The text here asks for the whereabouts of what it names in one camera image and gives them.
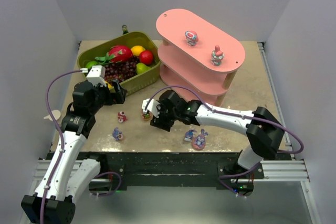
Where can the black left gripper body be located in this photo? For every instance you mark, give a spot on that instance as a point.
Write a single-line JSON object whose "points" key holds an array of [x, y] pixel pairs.
{"points": [[113, 94]]}

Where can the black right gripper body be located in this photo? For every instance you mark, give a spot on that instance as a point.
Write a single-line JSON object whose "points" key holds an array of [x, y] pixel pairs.
{"points": [[159, 120]]}

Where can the pink hat figurine toy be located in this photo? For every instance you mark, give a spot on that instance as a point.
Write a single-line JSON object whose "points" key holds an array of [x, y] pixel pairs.
{"points": [[217, 56]]}

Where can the pink oval figurine toy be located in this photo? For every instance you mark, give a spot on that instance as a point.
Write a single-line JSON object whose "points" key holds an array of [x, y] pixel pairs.
{"points": [[191, 37]]}

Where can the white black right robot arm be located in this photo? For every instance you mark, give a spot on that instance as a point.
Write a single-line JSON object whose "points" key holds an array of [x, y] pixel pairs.
{"points": [[262, 129]]}

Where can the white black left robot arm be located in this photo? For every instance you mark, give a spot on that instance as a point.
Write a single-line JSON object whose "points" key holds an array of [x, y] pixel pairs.
{"points": [[54, 199]]}

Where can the pink three-tier shelf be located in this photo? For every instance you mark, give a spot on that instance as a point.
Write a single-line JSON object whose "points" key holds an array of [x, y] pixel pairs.
{"points": [[191, 66]]}

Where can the yellow lemon toy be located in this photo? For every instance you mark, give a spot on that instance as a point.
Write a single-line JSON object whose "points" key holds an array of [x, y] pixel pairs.
{"points": [[109, 85]]}

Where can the olive green plastic basket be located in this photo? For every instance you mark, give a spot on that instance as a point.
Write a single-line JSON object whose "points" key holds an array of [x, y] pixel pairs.
{"points": [[131, 39]]}

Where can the purple grape bunch toy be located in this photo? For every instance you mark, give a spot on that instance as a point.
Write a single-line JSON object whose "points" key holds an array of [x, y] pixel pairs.
{"points": [[121, 71]]}

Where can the red white figurine toy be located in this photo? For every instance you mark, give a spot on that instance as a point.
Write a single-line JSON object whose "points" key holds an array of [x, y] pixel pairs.
{"points": [[122, 117]]}

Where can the pink egg strawberry toy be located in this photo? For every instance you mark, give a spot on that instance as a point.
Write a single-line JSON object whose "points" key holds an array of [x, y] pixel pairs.
{"points": [[146, 116]]}

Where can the blue purple bunny toy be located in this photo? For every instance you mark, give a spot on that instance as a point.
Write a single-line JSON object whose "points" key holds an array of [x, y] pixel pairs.
{"points": [[189, 135]]}

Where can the green pear toy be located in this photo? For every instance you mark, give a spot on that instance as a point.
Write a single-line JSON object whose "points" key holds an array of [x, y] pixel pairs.
{"points": [[142, 68]]}

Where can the green lime toy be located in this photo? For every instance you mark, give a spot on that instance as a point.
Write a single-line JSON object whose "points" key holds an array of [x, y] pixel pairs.
{"points": [[91, 64]]}

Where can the red dragon fruit toy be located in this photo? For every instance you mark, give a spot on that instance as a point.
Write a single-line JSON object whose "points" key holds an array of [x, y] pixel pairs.
{"points": [[116, 54]]}

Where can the purple elephant figurine toy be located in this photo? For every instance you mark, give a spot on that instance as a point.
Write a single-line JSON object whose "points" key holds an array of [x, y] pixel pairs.
{"points": [[117, 134]]}

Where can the purple bunny pink disc toy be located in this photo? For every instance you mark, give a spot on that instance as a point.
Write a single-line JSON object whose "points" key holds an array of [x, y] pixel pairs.
{"points": [[198, 142]]}

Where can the red apple toy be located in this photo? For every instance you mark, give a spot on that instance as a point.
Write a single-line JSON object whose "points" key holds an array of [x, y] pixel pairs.
{"points": [[146, 57]]}

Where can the orange fruit toy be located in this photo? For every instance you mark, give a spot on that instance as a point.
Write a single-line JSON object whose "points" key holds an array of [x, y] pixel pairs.
{"points": [[137, 50]]}

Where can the green soap pump bottle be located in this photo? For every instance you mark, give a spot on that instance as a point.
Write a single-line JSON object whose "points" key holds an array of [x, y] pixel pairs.
{"points": [[56, 114]]}

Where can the green glass bottle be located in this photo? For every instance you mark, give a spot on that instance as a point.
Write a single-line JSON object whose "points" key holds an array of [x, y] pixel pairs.
{"points": [[124, 29]]}

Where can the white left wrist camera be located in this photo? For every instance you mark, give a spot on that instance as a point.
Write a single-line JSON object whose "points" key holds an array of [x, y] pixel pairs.
{"points": [[95, 75]]}

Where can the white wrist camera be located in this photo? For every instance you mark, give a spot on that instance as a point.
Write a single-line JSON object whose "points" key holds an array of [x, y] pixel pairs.
{"points": [[149, 106], [95, 75]]}

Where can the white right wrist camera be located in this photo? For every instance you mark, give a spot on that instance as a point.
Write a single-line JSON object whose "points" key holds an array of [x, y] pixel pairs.
{"points": [[149, 106]]}

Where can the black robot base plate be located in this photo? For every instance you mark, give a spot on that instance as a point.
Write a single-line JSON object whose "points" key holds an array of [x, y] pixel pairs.
{"points": [[162, 169]]}

